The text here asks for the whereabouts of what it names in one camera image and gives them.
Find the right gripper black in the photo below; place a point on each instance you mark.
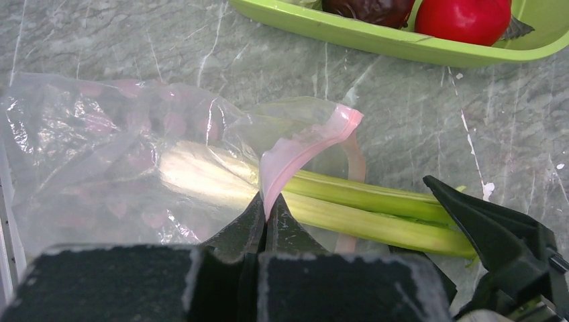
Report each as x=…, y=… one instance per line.
x=526, y=278

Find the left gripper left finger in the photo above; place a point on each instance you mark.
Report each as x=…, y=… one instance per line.
x=246, y=234

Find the green plastic tray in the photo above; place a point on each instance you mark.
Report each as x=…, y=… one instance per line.
x=549, y=19

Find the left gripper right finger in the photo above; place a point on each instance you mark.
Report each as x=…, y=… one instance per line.
x=286, y=235

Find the clear zip top bag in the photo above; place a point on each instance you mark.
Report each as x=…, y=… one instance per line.
x=128, y=161

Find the green toy celery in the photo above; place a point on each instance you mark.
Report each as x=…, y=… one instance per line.
x=400, y=218

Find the red toy tomato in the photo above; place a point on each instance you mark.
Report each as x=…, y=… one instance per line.
x=476, y=22

